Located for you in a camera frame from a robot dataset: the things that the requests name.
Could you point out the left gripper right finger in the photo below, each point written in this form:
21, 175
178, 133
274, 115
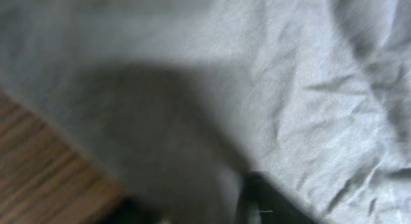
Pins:
260, 202

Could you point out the grey shorts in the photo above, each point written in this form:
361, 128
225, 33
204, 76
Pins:
183, 100

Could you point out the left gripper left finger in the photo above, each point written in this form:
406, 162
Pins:
130, 211

